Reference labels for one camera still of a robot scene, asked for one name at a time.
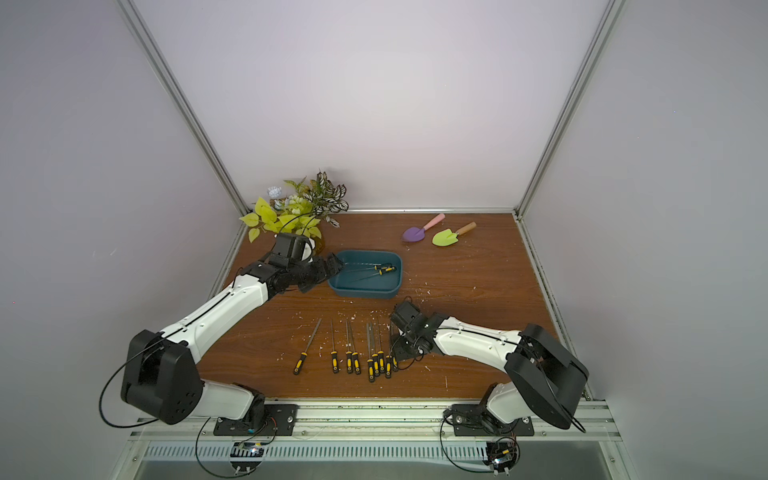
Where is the aluminium front rail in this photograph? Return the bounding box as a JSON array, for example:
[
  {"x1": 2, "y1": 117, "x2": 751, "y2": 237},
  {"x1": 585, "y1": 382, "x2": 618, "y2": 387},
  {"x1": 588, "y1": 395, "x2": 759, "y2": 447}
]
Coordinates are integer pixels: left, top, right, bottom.
[{"x1": 120, "y1": 399, "x2": 626, "y2": 468}]

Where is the electronics board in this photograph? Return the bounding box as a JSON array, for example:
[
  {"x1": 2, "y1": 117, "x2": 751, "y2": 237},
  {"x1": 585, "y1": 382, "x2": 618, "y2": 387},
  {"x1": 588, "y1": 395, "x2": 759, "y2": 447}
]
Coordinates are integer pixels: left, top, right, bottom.
[
  {"x1": 229, "y1": 442, "x2": 266, "y2": 476},
  {"x1": 485, "y1": 441, "x2": 521, "y2": 476}
]

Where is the potted green artificial plant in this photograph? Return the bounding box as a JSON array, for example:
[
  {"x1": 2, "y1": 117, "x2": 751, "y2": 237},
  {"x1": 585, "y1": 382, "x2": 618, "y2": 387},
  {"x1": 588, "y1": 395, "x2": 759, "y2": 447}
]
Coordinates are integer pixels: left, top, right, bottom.
[{"x1": 239, "y1": 171, "x2": 349, "y2": 253}]

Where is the green toy shovel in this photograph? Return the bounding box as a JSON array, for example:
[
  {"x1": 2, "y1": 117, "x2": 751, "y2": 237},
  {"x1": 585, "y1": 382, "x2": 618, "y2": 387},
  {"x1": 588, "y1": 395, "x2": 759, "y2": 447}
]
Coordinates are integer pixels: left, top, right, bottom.
[{"x1": 432, "y1": 222, "x2": 477, "y2": 247}]

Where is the teal plastic storage box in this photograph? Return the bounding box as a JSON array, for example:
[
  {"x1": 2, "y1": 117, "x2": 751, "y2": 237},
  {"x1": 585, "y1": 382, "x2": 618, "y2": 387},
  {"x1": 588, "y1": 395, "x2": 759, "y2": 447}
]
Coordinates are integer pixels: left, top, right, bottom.
[{"x1": 329, "y1": 250, "x2": 403, "y2": 299}]

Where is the eleventh needle file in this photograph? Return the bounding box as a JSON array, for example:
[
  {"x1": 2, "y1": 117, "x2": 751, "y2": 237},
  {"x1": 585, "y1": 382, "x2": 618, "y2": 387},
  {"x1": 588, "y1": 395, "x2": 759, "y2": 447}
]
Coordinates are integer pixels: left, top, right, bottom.
[{"x1": 344, "y1": 262, "x2": 394, "y2": 271}]

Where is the right electronics board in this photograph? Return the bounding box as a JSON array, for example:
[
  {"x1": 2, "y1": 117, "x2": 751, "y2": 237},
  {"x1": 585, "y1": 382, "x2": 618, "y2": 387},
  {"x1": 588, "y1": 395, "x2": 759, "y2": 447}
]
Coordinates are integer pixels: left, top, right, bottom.
[{"x1": 485, "y1": 441, "x2": 521, "y2": 476}]

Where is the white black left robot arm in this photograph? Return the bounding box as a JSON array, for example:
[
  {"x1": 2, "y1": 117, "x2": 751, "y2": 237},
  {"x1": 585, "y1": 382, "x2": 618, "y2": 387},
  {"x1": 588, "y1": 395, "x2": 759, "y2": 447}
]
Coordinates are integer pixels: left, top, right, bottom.
[{"x1": 120, "y1": 233, "x2": 344, "y2": 432}]

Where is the purple toy shovel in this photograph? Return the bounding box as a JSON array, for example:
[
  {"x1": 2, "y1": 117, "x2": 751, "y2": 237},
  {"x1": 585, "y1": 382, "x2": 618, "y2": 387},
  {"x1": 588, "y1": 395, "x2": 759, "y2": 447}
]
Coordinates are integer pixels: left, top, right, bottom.
[{"x1": 401, "y1": 213, "x2": 445, "y2": 243}]

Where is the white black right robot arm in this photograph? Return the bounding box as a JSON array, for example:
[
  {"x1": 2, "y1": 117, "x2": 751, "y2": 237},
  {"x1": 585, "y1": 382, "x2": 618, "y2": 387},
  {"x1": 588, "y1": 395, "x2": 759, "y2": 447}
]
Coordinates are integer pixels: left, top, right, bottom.
[{"x1": 390, "y1": 301, "x2": 589, "y2": 435}]

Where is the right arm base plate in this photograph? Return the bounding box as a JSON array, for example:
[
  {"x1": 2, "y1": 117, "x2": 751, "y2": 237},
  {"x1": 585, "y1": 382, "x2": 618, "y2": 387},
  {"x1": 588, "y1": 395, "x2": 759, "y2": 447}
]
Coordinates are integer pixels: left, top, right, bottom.
[{"x1": 443, "y1": 404, "x2": 535, "y2": 437}]

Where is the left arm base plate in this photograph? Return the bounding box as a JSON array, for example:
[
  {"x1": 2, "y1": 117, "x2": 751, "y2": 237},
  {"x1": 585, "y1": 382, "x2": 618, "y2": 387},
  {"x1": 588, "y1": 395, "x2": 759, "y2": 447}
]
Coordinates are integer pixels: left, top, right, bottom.
[{"x1": 213, "y1": 403, "x2": 299, "y2": 437}]

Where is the left electronics board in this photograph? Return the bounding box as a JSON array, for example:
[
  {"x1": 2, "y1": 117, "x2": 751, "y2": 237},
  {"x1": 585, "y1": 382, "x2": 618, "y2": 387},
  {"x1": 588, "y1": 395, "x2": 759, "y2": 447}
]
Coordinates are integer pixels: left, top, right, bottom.
[{"x1": 229, "y1": 442, "x2": 266, "y2": 476}]

